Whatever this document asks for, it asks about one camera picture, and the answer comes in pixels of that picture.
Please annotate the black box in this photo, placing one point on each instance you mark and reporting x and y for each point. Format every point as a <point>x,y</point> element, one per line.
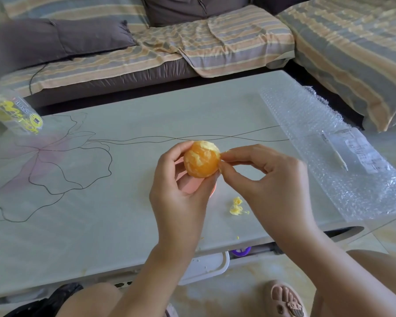
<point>275,249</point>

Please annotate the person's right foot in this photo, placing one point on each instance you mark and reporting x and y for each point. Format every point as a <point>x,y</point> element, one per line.
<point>285,302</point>

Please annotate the pink plastic dish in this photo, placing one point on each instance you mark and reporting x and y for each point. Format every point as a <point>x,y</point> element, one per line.
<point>189,185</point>

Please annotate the clear bubble wrap sheet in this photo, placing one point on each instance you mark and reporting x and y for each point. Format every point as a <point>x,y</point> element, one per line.
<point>298,117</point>

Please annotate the person's left forearm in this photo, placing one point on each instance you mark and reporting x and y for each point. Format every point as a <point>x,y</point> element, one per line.
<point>148,290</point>

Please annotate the person's left hand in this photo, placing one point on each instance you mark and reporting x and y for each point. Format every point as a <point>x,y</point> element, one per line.
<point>178,211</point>

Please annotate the grey upright cushion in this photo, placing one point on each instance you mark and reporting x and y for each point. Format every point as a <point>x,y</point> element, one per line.
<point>191,9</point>

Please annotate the person's left foot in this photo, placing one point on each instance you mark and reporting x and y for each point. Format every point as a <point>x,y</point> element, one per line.
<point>171,311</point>

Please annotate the person's leg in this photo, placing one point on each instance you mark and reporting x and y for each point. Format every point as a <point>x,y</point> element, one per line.
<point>89,302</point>
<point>379,264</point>

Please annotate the white plastic container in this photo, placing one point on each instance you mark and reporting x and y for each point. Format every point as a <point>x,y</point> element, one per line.
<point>211,267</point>

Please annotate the person's right forearm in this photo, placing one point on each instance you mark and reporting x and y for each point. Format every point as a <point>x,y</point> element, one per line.
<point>346,280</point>

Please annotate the grey flat pillow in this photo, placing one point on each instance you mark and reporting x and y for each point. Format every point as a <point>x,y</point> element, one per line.
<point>59,42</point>

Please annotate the orange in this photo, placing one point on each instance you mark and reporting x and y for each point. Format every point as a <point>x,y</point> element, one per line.
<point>202,160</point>

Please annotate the black plastic bag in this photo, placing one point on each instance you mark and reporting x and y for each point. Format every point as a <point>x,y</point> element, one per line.
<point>43,305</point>

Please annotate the person's foot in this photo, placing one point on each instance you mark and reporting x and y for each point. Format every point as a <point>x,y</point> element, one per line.
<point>285,302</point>
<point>171,311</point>

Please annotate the dark purple cushion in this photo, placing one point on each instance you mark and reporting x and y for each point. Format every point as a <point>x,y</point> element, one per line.
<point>280,3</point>

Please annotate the striped sofa sheet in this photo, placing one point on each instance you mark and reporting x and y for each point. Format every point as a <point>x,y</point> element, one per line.
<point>349,47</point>
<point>237,42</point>

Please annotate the clear plastic bag paper label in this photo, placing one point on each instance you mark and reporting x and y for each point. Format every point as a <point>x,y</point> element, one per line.
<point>359,150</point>

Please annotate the clear bottle yellow label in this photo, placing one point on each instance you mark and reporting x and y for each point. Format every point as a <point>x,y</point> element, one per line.
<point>15,112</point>

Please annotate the person's right leg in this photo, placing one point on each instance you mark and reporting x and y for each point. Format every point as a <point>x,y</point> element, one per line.
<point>379,264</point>

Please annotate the person's left leg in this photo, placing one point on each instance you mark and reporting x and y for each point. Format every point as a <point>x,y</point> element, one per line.
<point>89,302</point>

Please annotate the thin white stick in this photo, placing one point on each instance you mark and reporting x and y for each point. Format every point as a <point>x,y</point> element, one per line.
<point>335,153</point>

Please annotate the person's right hand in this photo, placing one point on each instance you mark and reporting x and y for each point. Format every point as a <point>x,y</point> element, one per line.
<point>277,194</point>

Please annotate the small white pith clump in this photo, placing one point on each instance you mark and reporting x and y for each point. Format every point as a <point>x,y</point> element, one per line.
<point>236,207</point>

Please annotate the dark brown sofa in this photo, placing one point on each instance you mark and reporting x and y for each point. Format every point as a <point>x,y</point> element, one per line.
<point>115,82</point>

